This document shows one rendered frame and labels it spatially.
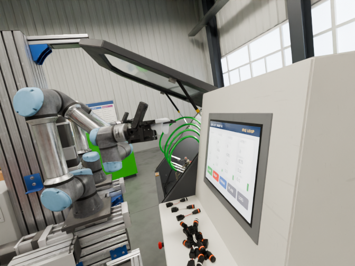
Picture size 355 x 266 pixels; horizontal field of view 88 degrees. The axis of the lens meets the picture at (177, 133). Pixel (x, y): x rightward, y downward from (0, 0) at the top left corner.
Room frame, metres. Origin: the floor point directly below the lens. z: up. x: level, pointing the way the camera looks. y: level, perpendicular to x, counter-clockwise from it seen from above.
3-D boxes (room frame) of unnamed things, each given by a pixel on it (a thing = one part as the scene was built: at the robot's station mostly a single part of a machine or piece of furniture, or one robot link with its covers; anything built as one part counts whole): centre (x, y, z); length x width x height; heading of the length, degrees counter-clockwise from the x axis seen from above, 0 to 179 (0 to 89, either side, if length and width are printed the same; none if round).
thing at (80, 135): (1.52, 0.79, 1.41); 0.15 x 0.12 x 0.55; 44
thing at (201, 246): (0.64, 0.01, 1.01); 0.23 x 0.11 x 0.06; 8
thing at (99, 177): (1.42, 0.70, 1.09); 0.15 x 0.15 x 0.10
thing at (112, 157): (0.80, 0.30, 1.34); 0.11 x 0.08 x 0.11; 172
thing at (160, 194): (1.35, 0.21, 0.87); 0.62 x 0.04 x 0.16; 8
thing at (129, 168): (4.64, 1.76, 0.65); 0.95 x 0.86 x 1.30; 116
